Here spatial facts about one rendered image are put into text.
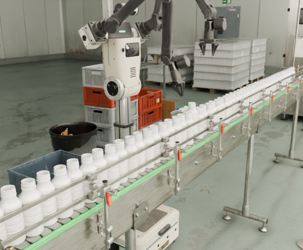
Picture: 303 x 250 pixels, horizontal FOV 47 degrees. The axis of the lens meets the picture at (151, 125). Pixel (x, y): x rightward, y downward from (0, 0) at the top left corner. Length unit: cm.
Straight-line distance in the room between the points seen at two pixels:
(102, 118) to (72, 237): 296
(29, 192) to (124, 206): 42
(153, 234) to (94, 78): 213
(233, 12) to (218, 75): 440
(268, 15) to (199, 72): 424
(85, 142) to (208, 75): 546
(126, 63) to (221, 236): 152
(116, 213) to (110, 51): 117
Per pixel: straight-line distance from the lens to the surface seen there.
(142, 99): 459
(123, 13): 195
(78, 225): 116
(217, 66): 814
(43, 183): 107
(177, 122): 160
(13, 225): 104
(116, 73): 219
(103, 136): 408
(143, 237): 235
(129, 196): 134
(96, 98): 403
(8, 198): 101
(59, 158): 189
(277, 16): 1181
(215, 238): 283
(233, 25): 1220
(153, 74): 914
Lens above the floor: 159
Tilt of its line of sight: 16 degrees down
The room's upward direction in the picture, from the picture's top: straight up
